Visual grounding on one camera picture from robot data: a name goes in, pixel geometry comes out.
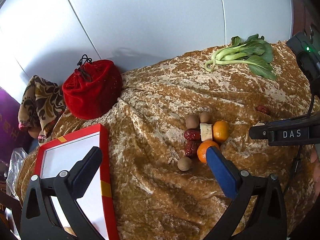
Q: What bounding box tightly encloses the red jujube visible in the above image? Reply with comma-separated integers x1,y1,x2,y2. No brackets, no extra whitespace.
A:
183,129,201,140
184,140,199,158

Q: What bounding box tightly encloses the red gift box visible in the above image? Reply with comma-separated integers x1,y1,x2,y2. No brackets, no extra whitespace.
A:
35,124,119,239

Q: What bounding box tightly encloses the green bok choy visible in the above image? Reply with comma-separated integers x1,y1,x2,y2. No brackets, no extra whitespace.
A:
203,34,277,80

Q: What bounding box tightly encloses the red velvet drawstring pouch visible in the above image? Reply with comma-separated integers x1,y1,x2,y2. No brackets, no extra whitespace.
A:
62,54,123,120

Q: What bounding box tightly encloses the brown longan upper right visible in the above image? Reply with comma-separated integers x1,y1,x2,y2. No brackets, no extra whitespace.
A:
199,112,212,124

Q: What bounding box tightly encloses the orange mandarin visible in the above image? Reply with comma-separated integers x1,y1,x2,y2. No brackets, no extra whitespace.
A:
197,140,220,164
213,120,229,144

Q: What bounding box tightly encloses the golden velvet cloth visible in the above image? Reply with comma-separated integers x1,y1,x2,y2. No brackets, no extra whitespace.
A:
15,39,320,240

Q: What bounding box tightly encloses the pale sugarcane chunk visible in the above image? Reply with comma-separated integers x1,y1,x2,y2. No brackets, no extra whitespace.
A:
254,122,265,126

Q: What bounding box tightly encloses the red jujube upper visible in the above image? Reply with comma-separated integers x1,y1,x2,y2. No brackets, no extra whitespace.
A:
183,129,201,140

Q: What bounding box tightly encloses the brown longan lower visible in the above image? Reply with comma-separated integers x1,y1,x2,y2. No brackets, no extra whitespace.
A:
177,157,192,172

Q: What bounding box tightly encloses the brown wooden furniture edge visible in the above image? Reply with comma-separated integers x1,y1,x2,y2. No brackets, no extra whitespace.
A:
291,0,319,36

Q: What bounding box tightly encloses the red jujube date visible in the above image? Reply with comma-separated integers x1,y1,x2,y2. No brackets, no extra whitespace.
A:
255,105,271,115

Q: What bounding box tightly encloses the clear plastic bag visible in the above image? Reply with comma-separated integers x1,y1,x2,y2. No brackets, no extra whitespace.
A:
6,147,28,200

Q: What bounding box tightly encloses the operator hand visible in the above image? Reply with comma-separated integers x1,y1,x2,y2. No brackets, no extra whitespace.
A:
310,147,320,199

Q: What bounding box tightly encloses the red jujube lower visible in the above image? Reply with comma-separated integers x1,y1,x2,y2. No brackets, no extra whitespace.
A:
184,140,199,158

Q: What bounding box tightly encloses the brown longan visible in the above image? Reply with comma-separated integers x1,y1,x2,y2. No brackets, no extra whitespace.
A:
177,157,192,172
185,115,200,129
199,112,212,124

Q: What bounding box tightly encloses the brown floral patterned cloth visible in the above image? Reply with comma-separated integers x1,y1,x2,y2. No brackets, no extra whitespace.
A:
18,75,66,143

